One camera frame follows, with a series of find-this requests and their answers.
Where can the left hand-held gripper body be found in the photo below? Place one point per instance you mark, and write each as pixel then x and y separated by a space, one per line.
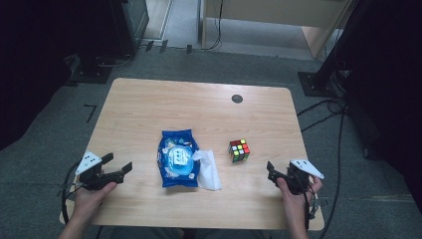
pixel 96 176

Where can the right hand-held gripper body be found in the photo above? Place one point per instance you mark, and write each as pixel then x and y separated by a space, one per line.
pixel 298 179

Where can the multicoloured puzzle cube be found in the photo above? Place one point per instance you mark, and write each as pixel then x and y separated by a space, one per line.
pixel 239 151

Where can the blue wet wipes pack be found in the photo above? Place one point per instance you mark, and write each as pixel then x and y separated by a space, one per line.
pixel 177 159

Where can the white wet wipe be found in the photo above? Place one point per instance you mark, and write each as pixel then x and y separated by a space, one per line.
pixel 209 172

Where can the person's right hand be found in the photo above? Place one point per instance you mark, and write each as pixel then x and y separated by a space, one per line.
pixel 292 199

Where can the person's left hand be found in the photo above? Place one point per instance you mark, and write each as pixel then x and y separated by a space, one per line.
pixel 91 200

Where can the round dark table grommet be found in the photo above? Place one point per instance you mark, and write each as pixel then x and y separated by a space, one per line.
pixel 237 98

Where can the black stand base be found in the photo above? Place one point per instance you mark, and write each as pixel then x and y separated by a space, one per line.
pixel 89 74

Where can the black metal stand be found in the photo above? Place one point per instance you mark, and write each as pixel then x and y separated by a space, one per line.
pixel 313 85

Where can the dark curtain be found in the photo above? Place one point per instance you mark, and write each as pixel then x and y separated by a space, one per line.
pixel 33 66
pixel 391 99

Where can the grey floor tape piece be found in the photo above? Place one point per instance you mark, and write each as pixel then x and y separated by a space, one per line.
pixel 163 46
pixel 189 49
pixel 149 46

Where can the dark cabinet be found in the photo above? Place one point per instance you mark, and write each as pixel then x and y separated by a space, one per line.
pixel 132 20

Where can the light wooden furniture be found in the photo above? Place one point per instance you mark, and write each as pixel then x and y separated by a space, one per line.
pixel 265 13

